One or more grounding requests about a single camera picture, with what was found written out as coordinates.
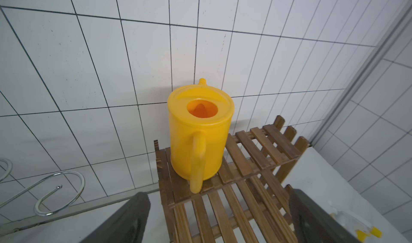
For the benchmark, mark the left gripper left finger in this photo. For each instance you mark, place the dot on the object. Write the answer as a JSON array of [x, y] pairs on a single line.
[[126, 225]]

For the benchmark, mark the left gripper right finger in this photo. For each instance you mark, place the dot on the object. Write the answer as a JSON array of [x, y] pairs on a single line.
[[312, 224]]

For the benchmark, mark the yellow plastic watering can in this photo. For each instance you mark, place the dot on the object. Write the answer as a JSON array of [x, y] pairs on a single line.
[[199, 118]]

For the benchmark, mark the brown wooden slatted shelf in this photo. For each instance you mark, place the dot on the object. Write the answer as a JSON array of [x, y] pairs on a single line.
[[249, 188]]

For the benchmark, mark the yellow trigger spray bottle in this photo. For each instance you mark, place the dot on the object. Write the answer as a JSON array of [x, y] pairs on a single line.
[[356, 225]]

